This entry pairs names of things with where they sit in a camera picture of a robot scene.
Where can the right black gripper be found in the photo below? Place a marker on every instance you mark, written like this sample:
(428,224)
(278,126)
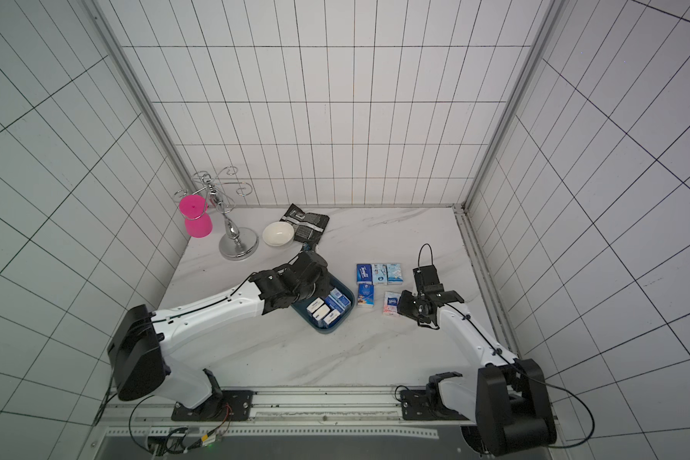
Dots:
(437,295)

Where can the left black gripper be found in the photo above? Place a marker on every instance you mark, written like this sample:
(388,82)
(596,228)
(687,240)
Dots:
(324,281)

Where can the pink white Tempo tissue pack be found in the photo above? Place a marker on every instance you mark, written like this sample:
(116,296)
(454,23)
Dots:
(390,303)

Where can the light blue cartoon tissue pack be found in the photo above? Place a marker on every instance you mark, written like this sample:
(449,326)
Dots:
(394,274)

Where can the light blue Vinda tissue pack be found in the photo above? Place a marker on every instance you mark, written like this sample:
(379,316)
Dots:
(379,274)

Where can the dark blue Tempo tissue pack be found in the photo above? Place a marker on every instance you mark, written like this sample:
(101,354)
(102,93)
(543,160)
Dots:
(364,274)

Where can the blue orange Vinda tissue pack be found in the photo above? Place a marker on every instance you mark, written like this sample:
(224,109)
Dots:
(366,295)

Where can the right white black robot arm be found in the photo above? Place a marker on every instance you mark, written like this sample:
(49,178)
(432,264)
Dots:
(501,401)

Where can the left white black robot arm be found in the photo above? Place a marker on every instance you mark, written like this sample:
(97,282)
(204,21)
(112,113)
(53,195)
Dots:
(146,352)

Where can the teal plastic storage box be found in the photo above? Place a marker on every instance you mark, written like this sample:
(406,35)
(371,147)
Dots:
(327,311)

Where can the black snack packet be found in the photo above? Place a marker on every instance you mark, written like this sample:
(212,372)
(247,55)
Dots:
(308,227)

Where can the white ceramic bowl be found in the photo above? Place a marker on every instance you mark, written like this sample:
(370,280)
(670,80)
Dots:
(278,234)

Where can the chrome cup holder stand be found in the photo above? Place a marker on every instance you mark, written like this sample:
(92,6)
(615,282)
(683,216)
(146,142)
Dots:
(237,243)

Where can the pink plastic cup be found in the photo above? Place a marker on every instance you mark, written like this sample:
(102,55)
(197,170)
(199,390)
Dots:
(198,223)

